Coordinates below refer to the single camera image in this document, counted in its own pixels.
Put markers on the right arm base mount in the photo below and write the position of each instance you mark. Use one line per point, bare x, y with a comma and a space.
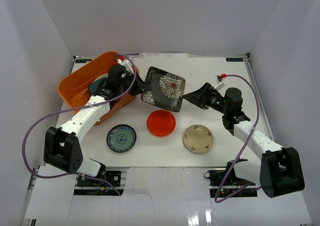
231, 185

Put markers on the teal square plate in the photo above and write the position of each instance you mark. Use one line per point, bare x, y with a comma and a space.
93, 87

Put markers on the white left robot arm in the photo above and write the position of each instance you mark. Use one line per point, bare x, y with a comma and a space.
62, 147

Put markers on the white round plate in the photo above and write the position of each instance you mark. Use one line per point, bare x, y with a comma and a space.
101, 78

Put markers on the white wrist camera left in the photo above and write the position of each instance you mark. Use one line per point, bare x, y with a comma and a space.
126, 63

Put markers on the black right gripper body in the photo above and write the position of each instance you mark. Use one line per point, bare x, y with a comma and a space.
214, 101

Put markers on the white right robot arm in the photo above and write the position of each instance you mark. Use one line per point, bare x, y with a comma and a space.
280, 171

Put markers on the orange round plate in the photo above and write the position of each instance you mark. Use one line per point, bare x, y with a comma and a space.
161, 123

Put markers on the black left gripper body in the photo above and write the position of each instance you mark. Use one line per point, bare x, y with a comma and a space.
132, 84

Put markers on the beige patterned round plate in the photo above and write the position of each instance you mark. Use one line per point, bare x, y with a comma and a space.
198, 139

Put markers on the blue white patterned plate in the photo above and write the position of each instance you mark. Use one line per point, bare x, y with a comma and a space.
121, 138

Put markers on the orange plastic bin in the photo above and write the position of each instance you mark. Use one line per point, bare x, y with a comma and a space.
75, 89

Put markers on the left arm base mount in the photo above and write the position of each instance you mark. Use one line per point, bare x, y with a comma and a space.
112, 182

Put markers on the black floral square plate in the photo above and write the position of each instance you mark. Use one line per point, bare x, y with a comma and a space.
165, 89

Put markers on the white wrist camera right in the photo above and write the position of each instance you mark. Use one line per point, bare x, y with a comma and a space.
219, 79

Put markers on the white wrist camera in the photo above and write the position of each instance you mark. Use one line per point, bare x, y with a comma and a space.
126, 63
219, 79

